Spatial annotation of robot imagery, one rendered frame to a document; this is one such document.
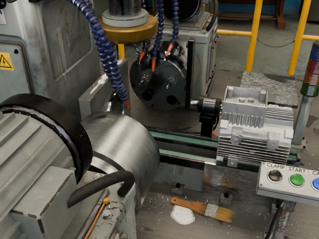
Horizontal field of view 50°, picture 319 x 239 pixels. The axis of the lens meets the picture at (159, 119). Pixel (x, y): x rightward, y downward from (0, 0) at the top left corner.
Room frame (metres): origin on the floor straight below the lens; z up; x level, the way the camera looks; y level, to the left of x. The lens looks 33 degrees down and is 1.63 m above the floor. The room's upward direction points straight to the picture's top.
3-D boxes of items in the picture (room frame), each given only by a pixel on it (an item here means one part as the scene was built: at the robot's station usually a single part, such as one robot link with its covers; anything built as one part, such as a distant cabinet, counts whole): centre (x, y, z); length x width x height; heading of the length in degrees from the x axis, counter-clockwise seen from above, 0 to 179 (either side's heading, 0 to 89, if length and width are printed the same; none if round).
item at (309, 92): (1.09, -0.54, 1.05); 0.06 x 0.06 x 0.04
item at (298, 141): (1.09, -0.54, 1.01); 0.08 x 0.08 x 0.42; 74
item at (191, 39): (1.05, -0.10, 1.12); 0.04 x 0.03 x 0.26; 74
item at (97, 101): (1.00, 0.21, 0.97); 0.30 x 0.11 x 0.34; 164
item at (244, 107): (0.86, -0.25, 1.11); 0.12 x 0.11 x 0.07; 75
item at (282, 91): (1.35, -0.48, 0.86); 0.27 x 0.24 x 0.12; 164
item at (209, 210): (0.75, -0.13, 0.80); 0.21 x 0.05 x 0.01; 70
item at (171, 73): (1.27, -0.04, 1.04); 0.41 x 0.25 x 0.25; 164
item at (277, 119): (0.85, -0.29, 1.01); 0.20 x 0.19 x 0.19; 75
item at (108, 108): (0.98, 0.15, 1.01); 0.15 x 0.02 x 0.15; 164
